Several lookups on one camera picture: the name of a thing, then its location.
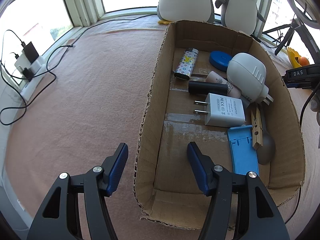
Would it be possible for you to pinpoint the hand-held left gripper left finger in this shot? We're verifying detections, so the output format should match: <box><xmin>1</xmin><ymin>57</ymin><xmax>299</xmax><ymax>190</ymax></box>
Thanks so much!
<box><xmin>26</xmin><ymin>142</ymin><xmax>129</xmax><ymax>240</ymax></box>

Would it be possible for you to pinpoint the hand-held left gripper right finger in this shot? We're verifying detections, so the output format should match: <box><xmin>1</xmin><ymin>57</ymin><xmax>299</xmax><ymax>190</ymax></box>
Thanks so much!
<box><xmin>187</xmin><ymin>141</ymin><xmax>290</xmax><ymax>240</ymax></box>

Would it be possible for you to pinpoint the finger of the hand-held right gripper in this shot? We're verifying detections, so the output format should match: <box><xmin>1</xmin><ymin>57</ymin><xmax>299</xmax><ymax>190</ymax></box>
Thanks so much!
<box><xmin>284</xmin><ymin>79</ymin><xmax>313</xmax><ymax>89</ymax></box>

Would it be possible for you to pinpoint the brown cardboard box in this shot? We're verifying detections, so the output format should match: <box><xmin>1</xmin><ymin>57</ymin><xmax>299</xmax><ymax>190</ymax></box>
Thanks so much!
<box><xmin>134</xmin><ymin>20</ymin><xmax>306</xmax><ymax>230</ymax></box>

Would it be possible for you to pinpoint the blue phone stand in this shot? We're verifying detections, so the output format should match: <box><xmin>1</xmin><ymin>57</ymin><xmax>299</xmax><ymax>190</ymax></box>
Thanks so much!
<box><xmin>227</xmin><ymin>125</ymin><xmax>260</xmax><ymax>177</ymax></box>

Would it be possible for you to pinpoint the white plug-in device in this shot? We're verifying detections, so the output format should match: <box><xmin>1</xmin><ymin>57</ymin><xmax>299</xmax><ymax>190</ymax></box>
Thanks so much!
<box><xmin>226</xmin><ymin>52</ymin><xmax>274</xmax><ymax>104</ymax></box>

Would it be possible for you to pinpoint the wooden clothespin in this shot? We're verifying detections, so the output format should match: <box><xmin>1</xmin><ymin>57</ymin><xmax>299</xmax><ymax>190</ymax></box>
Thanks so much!
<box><xmin>251</xmin><ymin>105</ymin><xmax>264</xmax><ymax>150</ymax></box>

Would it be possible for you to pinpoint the white charger adapter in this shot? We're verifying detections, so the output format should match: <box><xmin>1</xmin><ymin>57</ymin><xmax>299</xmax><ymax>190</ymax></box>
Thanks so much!
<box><xmin>194</xmin><ymin>93</ymin><xmax>247</xmax><ymax>127</ymax></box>

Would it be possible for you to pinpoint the blue round lid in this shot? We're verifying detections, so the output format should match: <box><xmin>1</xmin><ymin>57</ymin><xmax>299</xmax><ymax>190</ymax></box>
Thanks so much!
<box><xmin>209</xmin><ymin>51</ymin><xmax>234</xmax><ymax>72</ymax></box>

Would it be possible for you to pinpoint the pink bottle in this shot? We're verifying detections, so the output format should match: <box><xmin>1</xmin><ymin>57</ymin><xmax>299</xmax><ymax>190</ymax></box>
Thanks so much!
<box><xmin>205</xmin><ymin>71</ymin><xmax>250</xmax><ymax>108</ymax></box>

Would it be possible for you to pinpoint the black cylinder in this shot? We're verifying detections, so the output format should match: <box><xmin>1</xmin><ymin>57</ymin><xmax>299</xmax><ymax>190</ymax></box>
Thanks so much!
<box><xmin>188</xmin><ymin>81</ymin><xmax>228</xmax><ymax>95</ymax></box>

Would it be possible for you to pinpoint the patterned lighter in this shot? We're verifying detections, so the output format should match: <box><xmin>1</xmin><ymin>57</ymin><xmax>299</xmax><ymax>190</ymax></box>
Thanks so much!
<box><xmin>174</xmin><ymin>47</ymin><xmax>199</xmax><ymax>81</ymax></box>

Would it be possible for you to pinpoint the yellow bowl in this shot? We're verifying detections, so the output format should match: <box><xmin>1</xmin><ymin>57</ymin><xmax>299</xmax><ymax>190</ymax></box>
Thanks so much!
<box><xmin>286</xmin><ymin>46</ymin><xmax>310</xmax><ymax>68</ymax></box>

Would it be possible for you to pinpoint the black tripod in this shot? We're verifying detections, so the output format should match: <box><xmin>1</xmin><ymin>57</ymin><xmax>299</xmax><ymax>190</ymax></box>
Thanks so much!
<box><xmin>262</xmin><ymin>19</ymin><xmax>304</xmax><ymax>56</ymax></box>

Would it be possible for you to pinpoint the small penguin plush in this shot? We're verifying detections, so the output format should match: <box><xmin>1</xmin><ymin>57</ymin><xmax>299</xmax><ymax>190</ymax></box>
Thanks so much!
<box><xmin>215</xmin><ymin>0</ymin><xmax>266</xmax><ymax>37</ymax></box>

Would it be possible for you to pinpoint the white power strip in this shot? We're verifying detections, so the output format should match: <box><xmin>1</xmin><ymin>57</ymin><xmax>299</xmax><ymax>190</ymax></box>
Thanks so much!
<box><xmin>14</xmin><ymin>55</ymin><xmax>47</xmax><ymax>103</ymax></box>

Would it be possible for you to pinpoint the small black plug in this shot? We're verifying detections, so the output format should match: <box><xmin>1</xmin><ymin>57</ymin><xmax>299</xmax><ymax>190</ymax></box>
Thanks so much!
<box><xmin>21</xmin><ymin>67</ymin><xmax>34</xmax><ymax>80</ymax></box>

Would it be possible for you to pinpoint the large penguin plush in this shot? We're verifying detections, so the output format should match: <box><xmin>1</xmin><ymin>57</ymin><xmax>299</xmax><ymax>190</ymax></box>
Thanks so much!
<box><xmin>152</xmin><ymin>0</ymin><xmax>225</xmax><ymax>25</ymax></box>

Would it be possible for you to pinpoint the black charger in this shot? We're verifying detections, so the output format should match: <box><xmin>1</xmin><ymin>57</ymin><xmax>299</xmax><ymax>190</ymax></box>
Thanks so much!
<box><xmin>21</xmin><ymin>41</ymin><xmax>40</xmax><ymax>64</ymax></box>

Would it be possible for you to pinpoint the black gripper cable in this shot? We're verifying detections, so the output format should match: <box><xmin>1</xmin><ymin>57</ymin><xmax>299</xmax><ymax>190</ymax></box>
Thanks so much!
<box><xmin>285</xmin><ymin>80</ymin><xmax>320</xmax><ymax>224</ymax></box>

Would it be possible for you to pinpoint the white ring light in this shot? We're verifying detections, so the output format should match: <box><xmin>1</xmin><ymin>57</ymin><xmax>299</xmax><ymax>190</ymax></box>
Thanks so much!
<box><xmin>284</xmin><ymin>0</ymin><xmax>320</xmax><ymax>29</ymax></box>

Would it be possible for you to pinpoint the black charging cable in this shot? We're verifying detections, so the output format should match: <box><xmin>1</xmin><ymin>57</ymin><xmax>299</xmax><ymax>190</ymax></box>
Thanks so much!
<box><xmin>0</xmin><ymin>44</ymin><xmax>75</xmax><ymax>125</ymax></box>

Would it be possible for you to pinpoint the black ring light cable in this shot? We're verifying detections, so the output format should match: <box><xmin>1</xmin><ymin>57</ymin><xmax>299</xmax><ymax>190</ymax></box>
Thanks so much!
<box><xmin>37</xmin><ymin>14</ymin><xmax>157</xmax><ymax>63</ymax></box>

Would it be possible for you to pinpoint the white window frame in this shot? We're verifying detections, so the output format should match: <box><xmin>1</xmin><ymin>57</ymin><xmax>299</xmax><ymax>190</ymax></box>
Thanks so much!
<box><xmin>0</xmin><ymin>0</ymin><xmax>288</xmax><ymax>30</ymax></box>

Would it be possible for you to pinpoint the black charger cable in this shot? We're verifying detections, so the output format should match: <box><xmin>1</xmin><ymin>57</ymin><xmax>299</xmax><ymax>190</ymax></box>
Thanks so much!
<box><xmin>0</xmin><ymin>29</ymin><xmax>25</xmax><ymax>85</ymax></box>

